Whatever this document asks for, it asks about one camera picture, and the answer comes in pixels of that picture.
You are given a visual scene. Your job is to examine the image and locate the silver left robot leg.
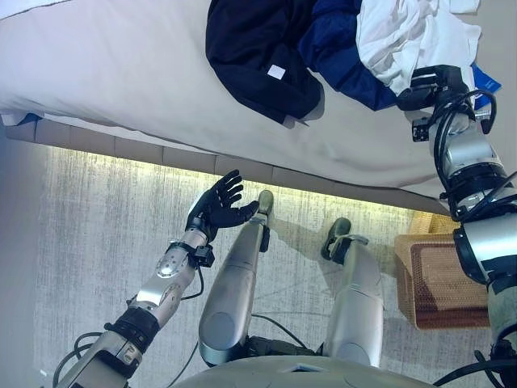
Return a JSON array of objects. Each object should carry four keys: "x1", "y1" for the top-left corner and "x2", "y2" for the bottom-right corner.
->
[{"x1": 197, "y1": 189, "x2": 275, "y2": 367}]

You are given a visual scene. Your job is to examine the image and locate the silver right robot leg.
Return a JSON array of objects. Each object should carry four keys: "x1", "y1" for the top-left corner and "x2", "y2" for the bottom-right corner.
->
[{"x1": 321, "y1": 217, "x2": 385, "y2": 367}]

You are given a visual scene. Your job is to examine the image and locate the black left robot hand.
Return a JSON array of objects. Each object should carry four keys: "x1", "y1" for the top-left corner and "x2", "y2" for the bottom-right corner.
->
[{"x1": 185, "y1": 169, "x2": 259, "y2": 240}]

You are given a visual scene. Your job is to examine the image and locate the beige bed cover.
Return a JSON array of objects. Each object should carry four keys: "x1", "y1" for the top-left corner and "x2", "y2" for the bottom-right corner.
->
[{"x1": 0, "y1": 0, "x2": 517, "y2": 203}]

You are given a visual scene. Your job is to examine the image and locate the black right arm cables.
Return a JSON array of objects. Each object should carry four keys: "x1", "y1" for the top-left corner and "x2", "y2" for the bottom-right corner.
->
[{"x1": 430, "y1": 88, "x2": 517, "y2": 219}]

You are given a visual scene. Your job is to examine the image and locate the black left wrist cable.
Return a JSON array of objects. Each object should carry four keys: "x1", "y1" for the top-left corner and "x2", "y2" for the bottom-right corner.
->
[{"x1": 179, "y1": 264, "x2": 205, "y2": 302}]

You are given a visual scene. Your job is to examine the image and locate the white duvet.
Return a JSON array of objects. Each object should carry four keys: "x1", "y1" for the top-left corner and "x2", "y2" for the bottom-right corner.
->
[{"x1": 0, "y1": 0, "x2": 57, "y2": 19}]

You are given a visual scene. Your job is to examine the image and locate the blue tag on basket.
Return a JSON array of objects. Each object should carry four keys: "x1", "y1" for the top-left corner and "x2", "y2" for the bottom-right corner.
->
[{"x1": 470, "y1": 62, "x2": 504, "y2": 110}]

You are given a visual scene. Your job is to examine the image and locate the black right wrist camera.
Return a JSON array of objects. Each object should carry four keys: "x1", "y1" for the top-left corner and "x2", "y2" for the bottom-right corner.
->
[{"x1": 411, "y1": 116, "x2": 433, "y2": 142}]

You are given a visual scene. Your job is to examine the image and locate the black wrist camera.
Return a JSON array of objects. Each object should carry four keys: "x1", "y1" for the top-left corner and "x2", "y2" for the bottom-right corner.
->
[
  {"x1": 411, "y1": 116, "x2": 433, "y2": 142},
  {"x1": 196, "y1": 245, "x2": 215, "y2": 268}
]

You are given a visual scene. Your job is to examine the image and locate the brown wicker basket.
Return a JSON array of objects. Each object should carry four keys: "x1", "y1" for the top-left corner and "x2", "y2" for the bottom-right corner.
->
[{"x1": 393, "y1": 212, "x2": 492, "y2": 331}]

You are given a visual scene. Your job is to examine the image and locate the black garment with white label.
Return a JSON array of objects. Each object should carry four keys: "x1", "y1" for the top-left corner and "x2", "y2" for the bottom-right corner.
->
[{"x1": 204, "y1": 0, "x2": 326, "y2": 124}]

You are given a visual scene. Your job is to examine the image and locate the silver robot leg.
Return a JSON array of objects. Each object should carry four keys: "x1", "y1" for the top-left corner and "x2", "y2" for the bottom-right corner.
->
[
  {"x1": 321, "y1": 217, "x2": 385, "y2": 367},
  {"x1": 197, "y1": 189, "x2": 275, "y2": 367}
]

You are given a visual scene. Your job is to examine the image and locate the blue garment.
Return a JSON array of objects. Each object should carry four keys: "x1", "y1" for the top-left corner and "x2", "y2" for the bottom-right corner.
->
[{"x1": 298, "y1": 0, "x2": 401, "y2": 112}]

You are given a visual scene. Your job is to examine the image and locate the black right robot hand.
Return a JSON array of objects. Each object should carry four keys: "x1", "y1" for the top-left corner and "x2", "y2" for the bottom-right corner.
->
[{"x1": 397, "y1": 64, "x2": 477, "y2": 119}]

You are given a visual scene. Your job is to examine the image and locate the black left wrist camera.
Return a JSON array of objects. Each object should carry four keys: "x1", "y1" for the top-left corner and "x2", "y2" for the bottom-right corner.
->
[{"x1": 196, "y1": 245, "x2": 215, "y2": 268}]

